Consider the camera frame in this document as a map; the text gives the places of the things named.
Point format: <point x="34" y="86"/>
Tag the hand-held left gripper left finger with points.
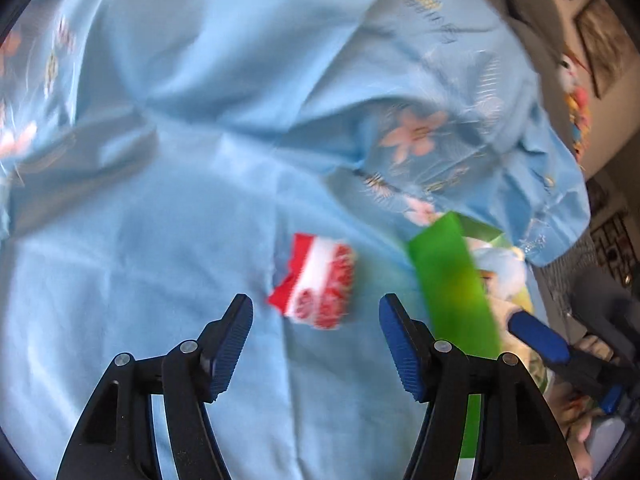
<point x="230" y="345"/>

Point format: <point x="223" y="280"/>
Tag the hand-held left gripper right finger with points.
<point x="402" y="350"/>

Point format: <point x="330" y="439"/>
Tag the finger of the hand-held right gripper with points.
<point x="611" y="402"/>
<point x="537" y="335"/>

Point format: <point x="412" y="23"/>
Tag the green cardboard box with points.
<point x="450" y="280"/>

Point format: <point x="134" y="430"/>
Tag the red white packet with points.
<point x="320" y="280"/>

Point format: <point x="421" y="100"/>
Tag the grey knit blanket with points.
<point x="565" y="270"/>

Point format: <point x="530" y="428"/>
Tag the blue floral bedsheet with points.
<point x="200" y="135"/>

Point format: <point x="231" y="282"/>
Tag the colourful plush toy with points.
<point x="575" y="105"/>

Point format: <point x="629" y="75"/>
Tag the dark wall shelf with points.
<point x="617" y="247"/>

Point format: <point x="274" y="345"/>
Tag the dark picture frame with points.
<point x="602" y="45"/>

